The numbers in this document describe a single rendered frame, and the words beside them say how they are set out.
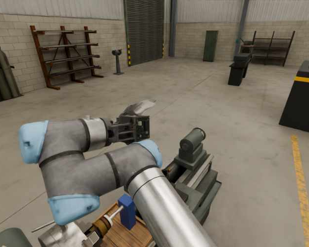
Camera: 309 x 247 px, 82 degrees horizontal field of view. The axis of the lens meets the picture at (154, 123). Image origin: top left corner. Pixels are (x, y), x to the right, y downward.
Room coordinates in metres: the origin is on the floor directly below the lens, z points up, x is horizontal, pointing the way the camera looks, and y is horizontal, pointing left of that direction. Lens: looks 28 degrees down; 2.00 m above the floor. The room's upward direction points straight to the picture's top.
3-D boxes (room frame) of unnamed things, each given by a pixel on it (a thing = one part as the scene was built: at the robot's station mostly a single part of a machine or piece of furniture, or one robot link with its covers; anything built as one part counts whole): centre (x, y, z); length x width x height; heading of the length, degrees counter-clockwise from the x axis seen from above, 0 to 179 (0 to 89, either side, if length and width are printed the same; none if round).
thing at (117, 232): (0.65, 0.22, 0.88); 0.36 x 0.30 x 0.04; 53
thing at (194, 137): (1.40, -0.35, 1.01); 0.30 x 0.20 x 0.29; 143
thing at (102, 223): (0.57, 0.28, 1.08); 0.09 x 0.09 x 0.09; 53
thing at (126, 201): (0.72, 0.17, 1.00); 0.08 x 0.06 x 0.23; 53
